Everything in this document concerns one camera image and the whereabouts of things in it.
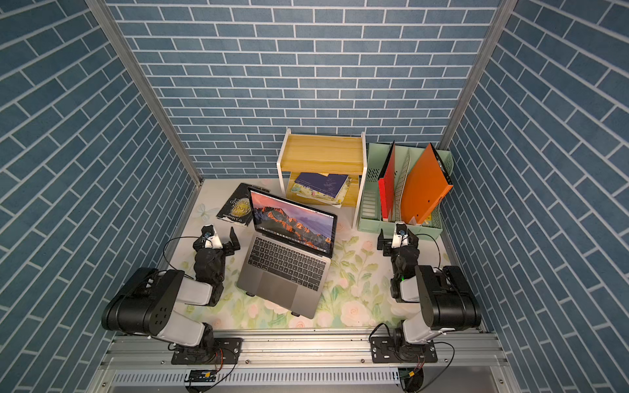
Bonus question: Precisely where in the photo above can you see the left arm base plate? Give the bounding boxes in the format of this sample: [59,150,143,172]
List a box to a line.
[170,337,243,366]

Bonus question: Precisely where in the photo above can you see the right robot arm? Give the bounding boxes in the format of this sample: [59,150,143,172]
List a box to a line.
[372,224,482,363]

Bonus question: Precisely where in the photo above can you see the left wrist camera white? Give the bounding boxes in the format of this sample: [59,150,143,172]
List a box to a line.
[201,224,223,249]

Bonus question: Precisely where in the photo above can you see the floral table mat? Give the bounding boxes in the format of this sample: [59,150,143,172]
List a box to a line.
[168,179,420,330]

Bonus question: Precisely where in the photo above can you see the red file folder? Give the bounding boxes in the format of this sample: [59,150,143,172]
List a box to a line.
[378,142,396,221]

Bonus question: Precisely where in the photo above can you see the black folding laptop stand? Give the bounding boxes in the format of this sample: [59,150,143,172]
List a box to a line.
[264,300,300,317]

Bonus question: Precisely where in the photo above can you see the orange file folder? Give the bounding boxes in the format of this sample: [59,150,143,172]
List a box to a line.
[401,144,453,225]

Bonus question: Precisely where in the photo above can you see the aluminium mounting rail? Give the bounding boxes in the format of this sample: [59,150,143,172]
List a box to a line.
[88,328,519,392]

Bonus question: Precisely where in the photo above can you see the dark blue book on shelf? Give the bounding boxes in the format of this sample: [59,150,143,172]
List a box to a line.
[292,173,348,199]

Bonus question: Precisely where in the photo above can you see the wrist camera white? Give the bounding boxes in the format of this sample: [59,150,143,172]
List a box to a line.
[201,224,223,249]
[391,222,410,249]

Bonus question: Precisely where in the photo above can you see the grey laptop computer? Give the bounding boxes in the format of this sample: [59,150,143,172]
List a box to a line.
[236,188,337,319]

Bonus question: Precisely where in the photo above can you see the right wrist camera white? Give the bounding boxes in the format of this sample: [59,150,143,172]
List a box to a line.
[391,222,410,249]

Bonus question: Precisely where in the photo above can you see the black book with gold emblem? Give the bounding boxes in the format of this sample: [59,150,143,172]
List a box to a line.
[216,183,269,227]

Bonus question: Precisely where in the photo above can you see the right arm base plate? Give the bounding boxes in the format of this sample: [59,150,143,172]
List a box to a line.
[369,336,438,364]

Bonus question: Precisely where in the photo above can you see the small black electronics board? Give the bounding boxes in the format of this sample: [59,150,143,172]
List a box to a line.
[184,369,218,385]

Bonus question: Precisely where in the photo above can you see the light magazines under blue book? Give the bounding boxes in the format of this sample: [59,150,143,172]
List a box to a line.
[291,173,351,208]

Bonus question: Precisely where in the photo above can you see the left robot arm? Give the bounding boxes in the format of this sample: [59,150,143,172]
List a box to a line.
[101,225,242,365]

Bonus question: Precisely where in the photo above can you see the mint green file organizer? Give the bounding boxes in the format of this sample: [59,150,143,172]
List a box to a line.
[358,143,454,238]

